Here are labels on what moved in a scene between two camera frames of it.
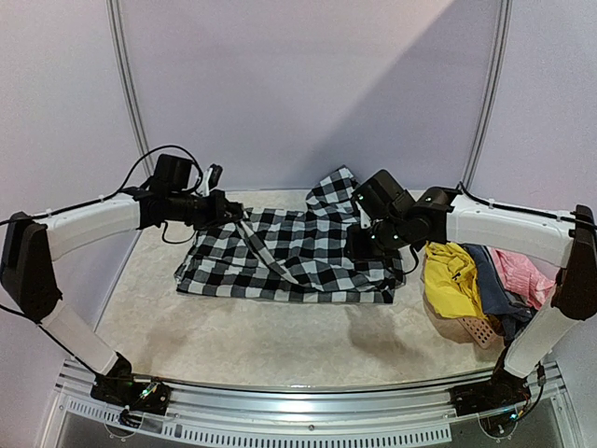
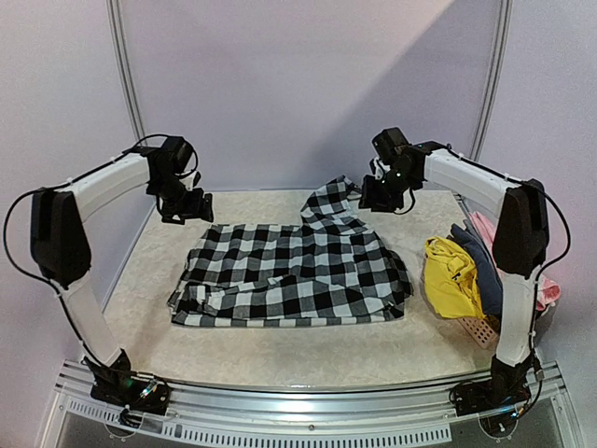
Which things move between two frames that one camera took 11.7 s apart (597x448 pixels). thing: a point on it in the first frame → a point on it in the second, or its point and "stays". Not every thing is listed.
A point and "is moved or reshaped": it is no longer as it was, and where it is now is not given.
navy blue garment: (500, 302) stays
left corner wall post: (126, 71) stays
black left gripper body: (207, 217) → (183, 204)
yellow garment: (451, 281) stays
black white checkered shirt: (289, 256) is moved or reshaped
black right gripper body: (356, 247) → (378, 196)
